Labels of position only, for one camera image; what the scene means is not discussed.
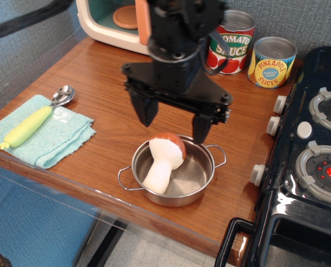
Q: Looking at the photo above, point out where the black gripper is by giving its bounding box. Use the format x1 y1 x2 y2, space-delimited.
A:
121 39 233 144

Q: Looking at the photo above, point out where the white brown toy mushroom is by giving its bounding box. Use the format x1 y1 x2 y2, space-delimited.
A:
142 132 186 195

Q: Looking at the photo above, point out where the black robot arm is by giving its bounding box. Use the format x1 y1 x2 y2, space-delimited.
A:
121 1 233 144

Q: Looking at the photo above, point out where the silver metal pot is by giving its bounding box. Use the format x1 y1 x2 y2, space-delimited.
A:
117 135 227 207

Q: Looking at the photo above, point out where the toy microwave teal white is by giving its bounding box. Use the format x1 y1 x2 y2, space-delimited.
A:
76 0 151 55

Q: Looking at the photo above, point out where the tomato sauce can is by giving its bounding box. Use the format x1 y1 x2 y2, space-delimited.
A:
207 10 256 75

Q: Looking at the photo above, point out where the light teal folded cloth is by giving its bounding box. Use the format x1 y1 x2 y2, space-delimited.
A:
0 95 96 169

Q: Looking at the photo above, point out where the pineapple slices can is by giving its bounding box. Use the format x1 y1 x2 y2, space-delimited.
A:
248 36 298 88

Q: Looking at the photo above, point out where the black toy stove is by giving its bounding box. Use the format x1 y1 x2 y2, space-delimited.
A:
215 46 331 266

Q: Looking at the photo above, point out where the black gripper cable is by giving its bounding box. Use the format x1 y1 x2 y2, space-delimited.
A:
200 29 230 76

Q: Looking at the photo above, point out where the spoon with green handle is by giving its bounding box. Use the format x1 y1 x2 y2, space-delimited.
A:
0 86 75 150

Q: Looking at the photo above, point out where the black braided cable sleeve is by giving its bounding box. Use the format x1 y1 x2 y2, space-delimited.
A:
0 0 74 44

